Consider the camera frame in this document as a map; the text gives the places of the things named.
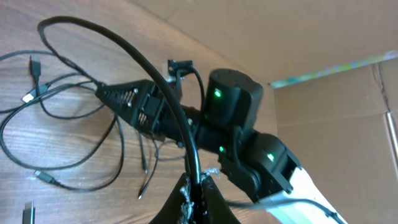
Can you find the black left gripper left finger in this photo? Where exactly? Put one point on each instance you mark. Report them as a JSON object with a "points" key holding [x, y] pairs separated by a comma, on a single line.
{"points": [[178, 208]]}

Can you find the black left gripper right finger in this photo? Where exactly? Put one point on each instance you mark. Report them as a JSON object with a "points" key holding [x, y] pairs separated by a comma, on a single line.
{"points": [[214, 207]]}

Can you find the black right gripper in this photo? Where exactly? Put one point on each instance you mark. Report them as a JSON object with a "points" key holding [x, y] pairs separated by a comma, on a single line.
{"points": [[143, 102]]}

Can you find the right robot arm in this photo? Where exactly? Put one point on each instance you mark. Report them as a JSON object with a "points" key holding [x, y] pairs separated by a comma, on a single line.
{"points": [[259, 164]]}

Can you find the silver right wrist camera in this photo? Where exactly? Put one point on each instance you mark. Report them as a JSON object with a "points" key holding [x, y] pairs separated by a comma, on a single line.
{"points": [[176, 71]]}

